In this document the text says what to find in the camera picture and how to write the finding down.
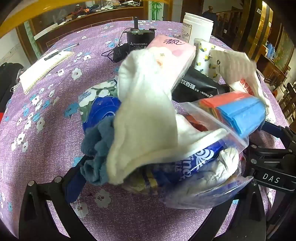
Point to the white notebook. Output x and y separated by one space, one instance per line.
41 69

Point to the wooden glass cabinet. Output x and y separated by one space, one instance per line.
92 20

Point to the wooden sideboard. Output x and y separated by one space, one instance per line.
272 67

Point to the lemon print tissue pack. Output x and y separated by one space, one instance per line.
203 55

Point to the black motor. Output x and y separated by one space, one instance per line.
140 39

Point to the wooden chair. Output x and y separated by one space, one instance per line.
289 99

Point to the black pen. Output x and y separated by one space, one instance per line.
54 55

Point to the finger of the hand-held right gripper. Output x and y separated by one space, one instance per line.
275 127
270 153

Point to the purple floral tablecloth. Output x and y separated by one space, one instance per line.
69 139

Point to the blue printed tissue roll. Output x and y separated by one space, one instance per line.
201 160

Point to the white striped plastic bag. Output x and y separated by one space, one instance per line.
235 67

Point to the white towel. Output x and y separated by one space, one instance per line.
143 104

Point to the white plastic jar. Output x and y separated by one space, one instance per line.
196 27

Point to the clear bag of coloured bags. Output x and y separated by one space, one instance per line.
208 192

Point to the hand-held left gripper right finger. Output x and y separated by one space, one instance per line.
256 215

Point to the blue-grey towel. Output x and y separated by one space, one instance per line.
97 148

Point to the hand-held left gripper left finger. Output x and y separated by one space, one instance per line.
71 187

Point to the black tissue pack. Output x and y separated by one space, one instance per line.
198 85

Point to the pink tissue pack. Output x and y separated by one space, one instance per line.
175 55

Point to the wooden staircase railing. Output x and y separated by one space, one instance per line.
231 18

